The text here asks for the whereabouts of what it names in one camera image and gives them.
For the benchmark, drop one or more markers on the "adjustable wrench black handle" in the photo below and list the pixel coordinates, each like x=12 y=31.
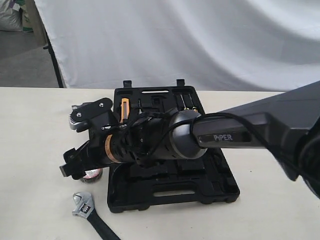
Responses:
x=85 y=208

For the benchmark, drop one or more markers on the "black electrical tape roll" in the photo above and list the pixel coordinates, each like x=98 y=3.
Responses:
x=92 y=176

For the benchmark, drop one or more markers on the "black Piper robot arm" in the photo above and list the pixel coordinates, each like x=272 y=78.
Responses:
x=285 y=124

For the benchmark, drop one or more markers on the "short yellow black screwdriver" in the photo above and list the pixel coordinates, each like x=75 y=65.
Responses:
x=194 y=108

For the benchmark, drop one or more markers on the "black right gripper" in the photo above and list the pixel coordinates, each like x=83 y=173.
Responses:
x=92 y=155

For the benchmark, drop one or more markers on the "grey sack in background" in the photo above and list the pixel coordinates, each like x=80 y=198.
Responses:
x=10 y=16

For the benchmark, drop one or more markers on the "green white bag background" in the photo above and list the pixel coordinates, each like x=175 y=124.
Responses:
x=26 y=23

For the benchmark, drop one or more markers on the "black plastic tool case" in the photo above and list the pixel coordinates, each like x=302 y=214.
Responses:
x=180 y=185

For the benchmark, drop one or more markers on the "black backdrop stand pole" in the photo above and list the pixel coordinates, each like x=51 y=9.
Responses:
x=48 y=46

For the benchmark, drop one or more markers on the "long yellow black screwdriver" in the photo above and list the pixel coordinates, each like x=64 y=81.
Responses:
x=184 y=101

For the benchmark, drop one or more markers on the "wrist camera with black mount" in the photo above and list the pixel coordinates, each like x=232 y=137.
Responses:
x=96 y=116

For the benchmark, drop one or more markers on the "orange utility knife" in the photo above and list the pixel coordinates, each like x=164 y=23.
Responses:
x=125 y=110

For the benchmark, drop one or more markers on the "white backdrop cloth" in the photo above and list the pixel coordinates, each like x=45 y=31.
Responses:
x=228 y=45

